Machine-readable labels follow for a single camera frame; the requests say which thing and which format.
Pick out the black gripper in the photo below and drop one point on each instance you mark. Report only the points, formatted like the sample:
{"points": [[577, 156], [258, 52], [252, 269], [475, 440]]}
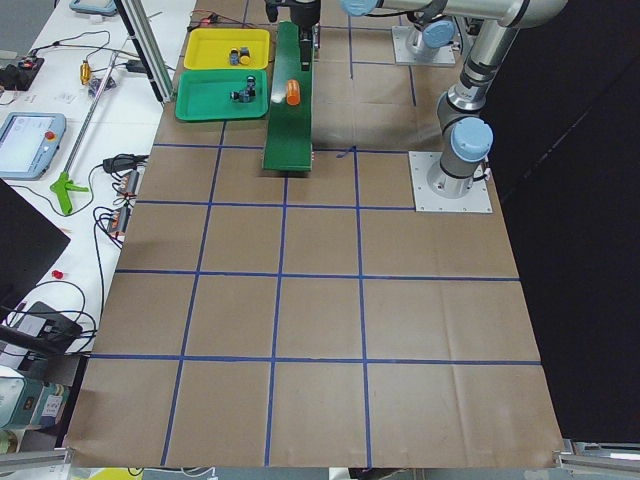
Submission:
{"points": [[305, 14]]}

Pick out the yellow push button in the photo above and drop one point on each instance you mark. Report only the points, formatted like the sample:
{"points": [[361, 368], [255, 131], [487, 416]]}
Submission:
{"points": [[234, 57], [244, 56]]}

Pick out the green push button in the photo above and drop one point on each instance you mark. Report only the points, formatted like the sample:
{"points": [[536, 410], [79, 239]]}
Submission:
{"points": [[241, 96], [251, 85]]}

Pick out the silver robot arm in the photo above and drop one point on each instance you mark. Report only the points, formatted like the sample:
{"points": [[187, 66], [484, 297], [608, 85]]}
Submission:
{"points": [[467, 139], [502, 20]]}

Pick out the yellow plastic tray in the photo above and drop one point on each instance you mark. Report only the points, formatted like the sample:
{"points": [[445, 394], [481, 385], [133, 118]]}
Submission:
{"points": [[208, 48]]}

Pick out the green conveyor belt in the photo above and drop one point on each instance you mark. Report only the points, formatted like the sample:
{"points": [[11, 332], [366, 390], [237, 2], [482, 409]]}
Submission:
{"points": [[288, 144]]}

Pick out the green plastic tray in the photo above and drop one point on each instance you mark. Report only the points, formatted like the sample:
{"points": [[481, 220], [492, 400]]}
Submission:
{"points": [[204, 95]]}

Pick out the black power adapter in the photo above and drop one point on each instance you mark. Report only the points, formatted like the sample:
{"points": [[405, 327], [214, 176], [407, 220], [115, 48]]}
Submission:
{"points": [[135, 66]]}

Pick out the gold cylindrical part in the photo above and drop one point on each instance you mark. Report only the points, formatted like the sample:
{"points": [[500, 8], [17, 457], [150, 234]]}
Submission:
{"points": [[85, 72]]}

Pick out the black adapter on table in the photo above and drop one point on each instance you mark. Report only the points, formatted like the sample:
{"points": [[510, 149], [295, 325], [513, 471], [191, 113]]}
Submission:
{"points": [[122, 162]]}

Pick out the blue teach pendant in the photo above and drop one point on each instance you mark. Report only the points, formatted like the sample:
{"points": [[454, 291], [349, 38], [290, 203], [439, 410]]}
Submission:
{"points": [[29, 142]]}

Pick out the black monitor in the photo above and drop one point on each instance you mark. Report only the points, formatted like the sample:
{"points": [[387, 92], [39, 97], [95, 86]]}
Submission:
{"points": [[30, 245]]}

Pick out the black box device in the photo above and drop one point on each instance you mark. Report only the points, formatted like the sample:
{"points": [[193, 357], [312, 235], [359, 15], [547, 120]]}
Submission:
{"points": [[42, 330]]}

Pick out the aluminium frame post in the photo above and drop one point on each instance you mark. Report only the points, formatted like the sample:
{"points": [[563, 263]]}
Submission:
{"points": [[140, 33]]}

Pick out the green handled reach grabber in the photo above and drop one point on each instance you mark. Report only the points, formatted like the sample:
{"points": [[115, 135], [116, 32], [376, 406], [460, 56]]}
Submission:
{"points": [[64, 184]]}

